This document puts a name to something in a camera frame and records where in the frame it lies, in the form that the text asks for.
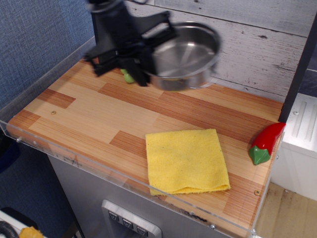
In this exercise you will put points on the dark grey post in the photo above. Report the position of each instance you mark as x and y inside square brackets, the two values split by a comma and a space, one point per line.
[300, 72]
[103, 43]

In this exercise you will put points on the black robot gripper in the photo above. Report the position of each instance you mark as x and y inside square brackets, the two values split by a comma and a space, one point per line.
[133, 39]

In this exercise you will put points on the silver dispenser button panel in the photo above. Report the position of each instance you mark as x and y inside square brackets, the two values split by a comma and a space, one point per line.
[128, 224]

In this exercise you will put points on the green handled toy spatula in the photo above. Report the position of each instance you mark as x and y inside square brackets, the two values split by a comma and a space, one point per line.
[127, 77]

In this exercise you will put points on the red toy chili pepper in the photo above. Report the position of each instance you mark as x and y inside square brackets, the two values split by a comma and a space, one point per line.
[262, 146]

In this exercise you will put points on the yellow cloth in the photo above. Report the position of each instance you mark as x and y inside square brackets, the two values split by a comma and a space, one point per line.
[187, 161]

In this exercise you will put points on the stainless steel pot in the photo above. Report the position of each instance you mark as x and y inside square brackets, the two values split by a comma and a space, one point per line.
[187, 61]

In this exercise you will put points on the silver toy appliance cabinet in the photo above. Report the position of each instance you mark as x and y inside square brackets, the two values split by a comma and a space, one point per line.
[86, 191]

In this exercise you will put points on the white side cabinet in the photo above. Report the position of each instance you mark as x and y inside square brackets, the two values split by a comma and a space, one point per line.
[295, 168]

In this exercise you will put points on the dark grey left post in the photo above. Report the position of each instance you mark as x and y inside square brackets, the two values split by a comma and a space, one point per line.
[103, 43]

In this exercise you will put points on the dark grey right post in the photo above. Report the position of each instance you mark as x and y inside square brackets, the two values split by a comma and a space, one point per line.
[300, 72]

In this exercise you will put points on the clear acrylic table guard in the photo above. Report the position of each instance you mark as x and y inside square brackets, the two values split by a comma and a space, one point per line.
[100, 124]

